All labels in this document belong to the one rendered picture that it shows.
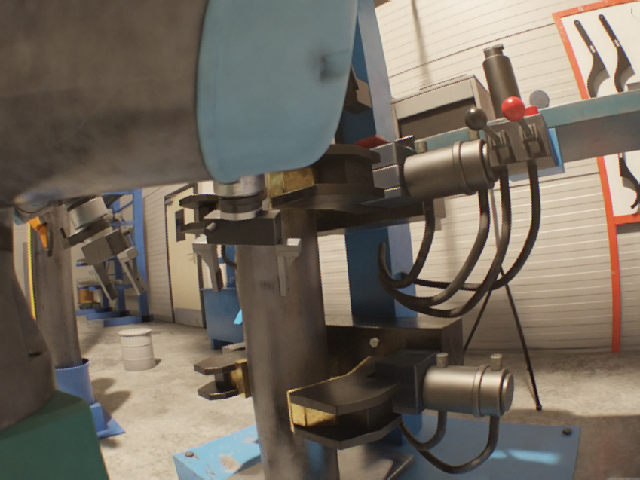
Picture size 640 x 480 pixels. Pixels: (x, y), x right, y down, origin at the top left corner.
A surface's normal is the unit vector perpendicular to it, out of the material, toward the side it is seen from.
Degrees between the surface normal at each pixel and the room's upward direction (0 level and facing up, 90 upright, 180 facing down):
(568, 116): 90
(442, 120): 90
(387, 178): 90
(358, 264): 90
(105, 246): 113
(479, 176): 124
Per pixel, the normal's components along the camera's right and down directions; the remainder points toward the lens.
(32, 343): 0.97, -0.11
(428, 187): -0.44, 0.66
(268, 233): -0.14, 0.36
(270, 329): -0.23, -0.04
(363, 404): 0.33, -0.09
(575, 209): -0.66, 0.01
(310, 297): 0.72, -0.11
